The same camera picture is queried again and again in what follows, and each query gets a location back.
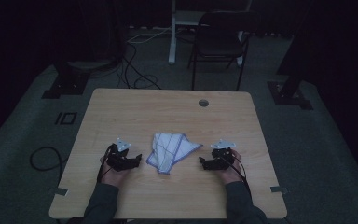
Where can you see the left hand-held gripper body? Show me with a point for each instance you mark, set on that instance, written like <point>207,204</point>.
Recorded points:
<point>118,160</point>

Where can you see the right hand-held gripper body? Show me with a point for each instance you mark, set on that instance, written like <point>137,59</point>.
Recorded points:
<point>222,158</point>

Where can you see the white cloth with blue trim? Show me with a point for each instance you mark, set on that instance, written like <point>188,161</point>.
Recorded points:
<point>167,151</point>

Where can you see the person's left hand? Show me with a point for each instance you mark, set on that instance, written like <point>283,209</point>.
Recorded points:
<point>113,175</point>

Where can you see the person's right hand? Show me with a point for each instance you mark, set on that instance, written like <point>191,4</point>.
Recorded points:
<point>230,174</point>

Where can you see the grey tape piece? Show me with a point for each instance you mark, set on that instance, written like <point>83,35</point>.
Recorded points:
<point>61,191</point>
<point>278,189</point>

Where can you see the round grey stand base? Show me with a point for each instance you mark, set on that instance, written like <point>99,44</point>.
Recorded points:
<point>88,64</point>

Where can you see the black folding chair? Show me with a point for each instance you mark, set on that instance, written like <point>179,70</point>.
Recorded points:
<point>219,43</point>

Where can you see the black stand with base plate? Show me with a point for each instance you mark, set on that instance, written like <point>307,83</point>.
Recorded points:
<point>68,85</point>
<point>287,93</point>

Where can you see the white desk frame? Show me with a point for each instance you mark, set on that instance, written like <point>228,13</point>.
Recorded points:
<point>172,46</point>

